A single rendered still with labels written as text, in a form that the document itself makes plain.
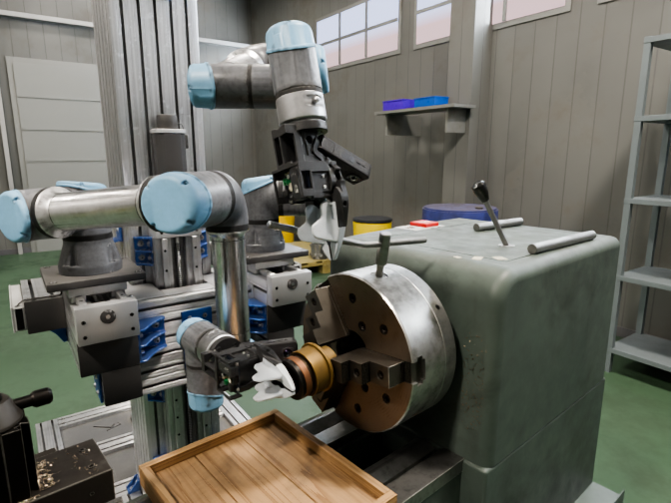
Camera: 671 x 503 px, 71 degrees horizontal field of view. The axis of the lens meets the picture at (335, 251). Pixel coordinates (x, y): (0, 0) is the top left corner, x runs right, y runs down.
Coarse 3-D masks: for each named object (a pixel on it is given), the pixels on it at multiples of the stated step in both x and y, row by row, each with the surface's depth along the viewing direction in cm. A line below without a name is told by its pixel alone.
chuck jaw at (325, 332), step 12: (324, 288) 93; (312, 300) 93; (324, 300) 92; (312, 312) 93; (324, 312) 90; (336, 312) 92; (312, 324) 91; (324, 324) 89; (336, 324) 91; (312, 336) 88; (324, 336) 88; (336, 336) 90
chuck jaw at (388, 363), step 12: (360, 348) 89; (336, 360) 83; (348, 360) 83; (360, 360) 83; (372, 360) 82; (384, 360) 82; (396, 360) 82; (420, 360) 82; (336, 372) 83; (348, 372) 84; (360, 372) 81; (372, 372) 82; (384, 372) 80; (396, 372) 81; (408, 372) 81; (420, 372) 83; (384, 384) 80; (396, 384) 81
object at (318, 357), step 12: (312, 348) 84; (324, 348) 86; (288, 360) 82; (300, 360) 82; (312, 360) 82; (324, 360) 83; (300, 372) 80; (312, 372) 82; (324, 372) 82; (300, 384) 80; (312, 384) 81; (324, 384) 83; (300, 396) 81
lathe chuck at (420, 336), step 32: (352, 288) 89; (384, 288) 85; (416, 288) 89; (352, 320) 90; (384, 320) 84; (416, 320) 83; (384, 352) 85; (416, 352) 81; (352, 384) 93; (416, 384) 81; (352, 416) 94; (384, 416) 87
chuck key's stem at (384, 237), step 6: (384, 234) 86; (390, 234) 87; (378, 240) 87; (384, 240) 86; (384, 246) 86; (378, 252) 87; (384, 252) 87; (378, 258) 88; (384, 258) 87; (378, 264) 88; (384, 264) 88; (378, 270) 89; (378, 276) 89
